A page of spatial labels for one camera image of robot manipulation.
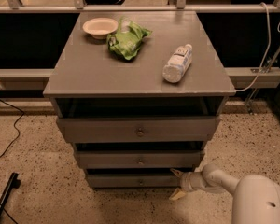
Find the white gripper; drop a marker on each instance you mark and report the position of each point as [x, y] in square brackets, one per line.
[186, 182]

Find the grey bottom drawer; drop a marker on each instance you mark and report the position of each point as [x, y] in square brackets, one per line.
[132, 181]

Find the grey drawer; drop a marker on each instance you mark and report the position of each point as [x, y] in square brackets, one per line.
[138, 130]
[134, 159]
[132, 181]

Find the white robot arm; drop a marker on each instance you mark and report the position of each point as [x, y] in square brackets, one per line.
[255, 198]

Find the grey top drawer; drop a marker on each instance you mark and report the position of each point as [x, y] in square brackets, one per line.
[138, 130]

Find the grey middle drawer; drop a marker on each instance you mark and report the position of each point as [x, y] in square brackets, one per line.
[134, 159]

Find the grey wooden drawer cabinet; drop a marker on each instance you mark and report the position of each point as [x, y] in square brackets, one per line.
[90, 82]

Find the white plastic bottle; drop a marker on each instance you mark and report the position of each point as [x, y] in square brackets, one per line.
[178, 64]

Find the green chip bag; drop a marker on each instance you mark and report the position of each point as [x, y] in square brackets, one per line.
[127, 40]

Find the black stand leg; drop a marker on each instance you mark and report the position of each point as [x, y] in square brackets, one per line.
[13, 183]

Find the beige paper bowl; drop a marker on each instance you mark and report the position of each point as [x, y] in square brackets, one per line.
[100, 28]

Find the metal bracket rod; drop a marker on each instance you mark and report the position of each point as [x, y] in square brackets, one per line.
[252, 95]

